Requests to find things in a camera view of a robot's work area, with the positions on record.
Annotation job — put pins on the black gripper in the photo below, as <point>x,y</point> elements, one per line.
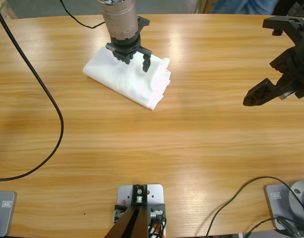
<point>128,47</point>
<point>301,74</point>

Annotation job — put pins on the white Unitree t-shirt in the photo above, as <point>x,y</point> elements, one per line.
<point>122,79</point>

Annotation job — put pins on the grey metal rack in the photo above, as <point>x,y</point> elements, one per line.
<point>290,7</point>

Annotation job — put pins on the person in blue clothing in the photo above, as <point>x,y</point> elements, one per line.
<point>241,6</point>

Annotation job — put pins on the wooden crate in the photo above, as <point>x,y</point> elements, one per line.
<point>8,10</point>

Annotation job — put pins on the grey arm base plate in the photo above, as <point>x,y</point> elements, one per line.
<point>5,213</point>
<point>275,205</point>

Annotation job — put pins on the white mount plate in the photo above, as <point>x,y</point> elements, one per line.
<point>123,192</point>

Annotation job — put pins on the black corner bracket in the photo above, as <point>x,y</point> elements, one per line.
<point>118,210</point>
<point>156,210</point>

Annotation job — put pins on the dark brown camera post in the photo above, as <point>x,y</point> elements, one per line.
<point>127,223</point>

